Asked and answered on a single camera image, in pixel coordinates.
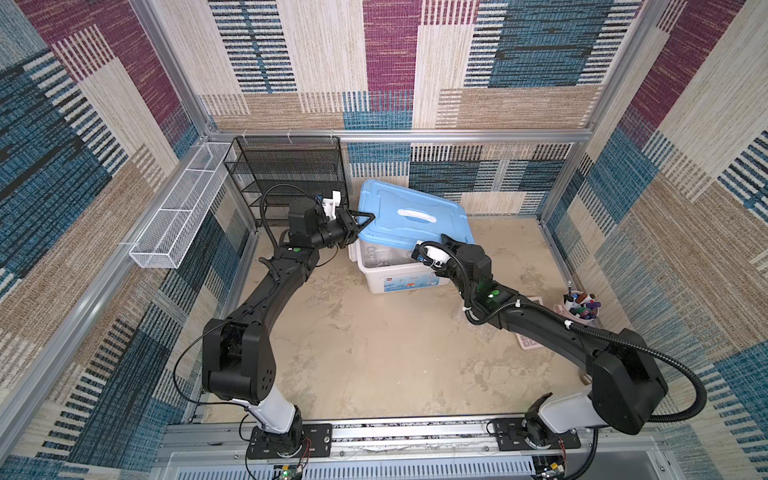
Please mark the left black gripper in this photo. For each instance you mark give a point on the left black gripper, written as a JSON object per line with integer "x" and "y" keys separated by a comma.
{"x": 347, "y": 226}

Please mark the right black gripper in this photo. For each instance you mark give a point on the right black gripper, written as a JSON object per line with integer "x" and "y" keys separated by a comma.
{"x": 450, "y": 245}

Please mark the blue plastic bin lid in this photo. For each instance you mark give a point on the blue plastic bin lid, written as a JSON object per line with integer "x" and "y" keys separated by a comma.
{"x": 404, "y": 217}

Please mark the white plastic storage bin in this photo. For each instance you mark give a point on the white plastic storage bin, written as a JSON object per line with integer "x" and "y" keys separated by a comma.
{"x": 391, "y": 270}

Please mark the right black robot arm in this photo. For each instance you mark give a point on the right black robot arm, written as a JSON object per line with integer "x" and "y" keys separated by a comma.
{"x": 627, "y": 385}

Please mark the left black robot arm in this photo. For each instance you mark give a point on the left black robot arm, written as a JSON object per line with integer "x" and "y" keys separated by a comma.
{"x": 238, "y": 362}

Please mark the pink calculator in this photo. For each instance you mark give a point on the pink calculator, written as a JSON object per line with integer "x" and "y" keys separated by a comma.
{"x": 524, "y": 342}

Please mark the pink pen cup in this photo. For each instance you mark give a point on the pink pen cup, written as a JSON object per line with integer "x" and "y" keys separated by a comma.
{"x": 579, "y": 306}

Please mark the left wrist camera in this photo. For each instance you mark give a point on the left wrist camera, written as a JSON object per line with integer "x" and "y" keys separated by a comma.
{"x": 330, "y": 205}

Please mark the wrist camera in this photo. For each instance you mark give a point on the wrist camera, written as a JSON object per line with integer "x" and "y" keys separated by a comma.
{"x": 330, "y": 205}
{"x": 433, "y": 256}

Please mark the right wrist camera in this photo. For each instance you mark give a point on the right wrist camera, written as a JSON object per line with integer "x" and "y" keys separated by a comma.
{"x": 433, "y": 256}

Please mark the black wire shelf rack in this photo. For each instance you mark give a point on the black wire shelf rack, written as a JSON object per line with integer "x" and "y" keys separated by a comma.
{"x": 285, "y": 168}

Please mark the white wire mesh basket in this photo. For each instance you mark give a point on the white wire mesh basket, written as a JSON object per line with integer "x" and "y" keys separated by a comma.
{"x": 165, "y": 241}

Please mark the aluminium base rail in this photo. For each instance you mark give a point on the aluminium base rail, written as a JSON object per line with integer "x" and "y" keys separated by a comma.
{"x": 433, "y": 447}

